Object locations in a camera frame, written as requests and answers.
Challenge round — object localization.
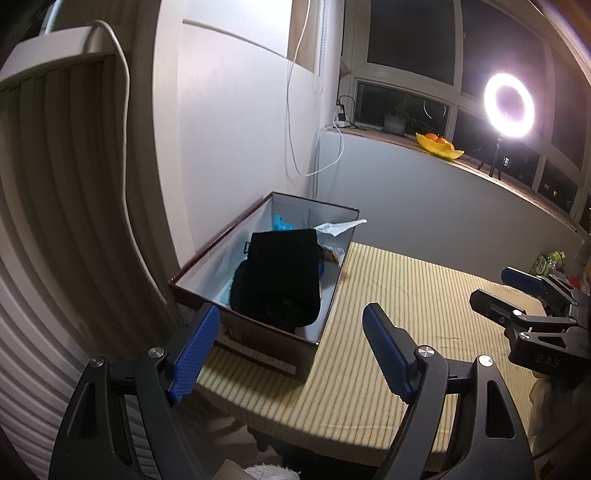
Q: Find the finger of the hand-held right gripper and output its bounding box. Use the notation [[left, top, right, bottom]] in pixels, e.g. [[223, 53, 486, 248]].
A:
[[501, 266, 575, 306], [469, 288, 573, 341]]

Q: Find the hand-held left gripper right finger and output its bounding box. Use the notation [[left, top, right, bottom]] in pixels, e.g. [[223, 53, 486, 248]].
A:
[[361, 302, 536, 480]]

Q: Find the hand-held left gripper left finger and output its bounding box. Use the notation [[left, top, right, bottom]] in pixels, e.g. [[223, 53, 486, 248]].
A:
[[48, 304, 221, 480]]

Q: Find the cardboard box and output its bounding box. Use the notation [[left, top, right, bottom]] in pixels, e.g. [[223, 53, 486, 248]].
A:
[[168, 191, 360, 383]]

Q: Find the black cloth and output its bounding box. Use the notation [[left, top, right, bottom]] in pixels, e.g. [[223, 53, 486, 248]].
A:
[[229, 228, 324, 331]]

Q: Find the white plastic packet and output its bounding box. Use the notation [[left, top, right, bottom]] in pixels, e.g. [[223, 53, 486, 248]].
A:
[[314, 219, 368, 239]]

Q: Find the green packet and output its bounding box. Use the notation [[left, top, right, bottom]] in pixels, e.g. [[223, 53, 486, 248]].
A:
[[531, 250, 567, 274]]

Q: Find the black tripod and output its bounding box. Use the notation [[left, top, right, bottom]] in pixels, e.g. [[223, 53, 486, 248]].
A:
[[478, 134, 507, 179]]

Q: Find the white fluffy cloth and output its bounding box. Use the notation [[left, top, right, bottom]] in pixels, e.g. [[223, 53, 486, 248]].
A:
[[242, 464, 304, 480]]

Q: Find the yellow fruit plate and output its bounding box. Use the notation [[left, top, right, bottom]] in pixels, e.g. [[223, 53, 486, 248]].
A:
[[415, 132, 465, 161]]

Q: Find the potted plant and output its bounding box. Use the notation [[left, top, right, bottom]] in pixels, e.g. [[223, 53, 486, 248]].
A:
[[383, 92, 422, 136]]

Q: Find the white radiator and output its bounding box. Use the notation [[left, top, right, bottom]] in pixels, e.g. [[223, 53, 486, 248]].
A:
[[0, 25, 186, 480]]

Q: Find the white radiator cable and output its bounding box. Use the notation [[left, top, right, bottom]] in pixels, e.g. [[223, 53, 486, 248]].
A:
[[90, 20, 175, 320]]

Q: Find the ring light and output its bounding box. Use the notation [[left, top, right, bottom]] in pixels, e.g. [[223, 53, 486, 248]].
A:
[[483, 71, 537, 139]]

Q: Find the white hanging cable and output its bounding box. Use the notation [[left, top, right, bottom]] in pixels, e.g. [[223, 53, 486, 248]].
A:
[[284, 0, 345, 178]]

